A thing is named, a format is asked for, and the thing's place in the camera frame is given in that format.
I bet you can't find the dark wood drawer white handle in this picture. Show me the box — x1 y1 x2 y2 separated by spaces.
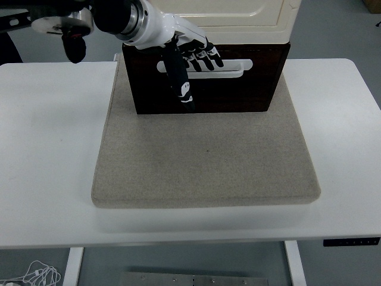
125 47 285 114

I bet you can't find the white cable bundle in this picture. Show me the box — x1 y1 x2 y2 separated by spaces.
0 260 62 286

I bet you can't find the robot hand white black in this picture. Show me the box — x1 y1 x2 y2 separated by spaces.
123 0 225 115

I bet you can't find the cream plastic cabinet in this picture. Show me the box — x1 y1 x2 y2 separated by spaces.
148 0 302 46

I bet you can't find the dark wood drawer housing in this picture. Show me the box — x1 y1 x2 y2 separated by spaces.
121 42 292 116

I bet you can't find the white table leg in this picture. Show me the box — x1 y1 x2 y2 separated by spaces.
283 240 308 286
61 247 85 286

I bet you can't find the black table control panel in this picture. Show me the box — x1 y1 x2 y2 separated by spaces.
323 237 381 247

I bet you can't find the cardboard box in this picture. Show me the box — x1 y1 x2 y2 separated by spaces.
363 0 381 14

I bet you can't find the beige fabric mat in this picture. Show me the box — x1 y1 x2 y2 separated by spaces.
90 58 322 209

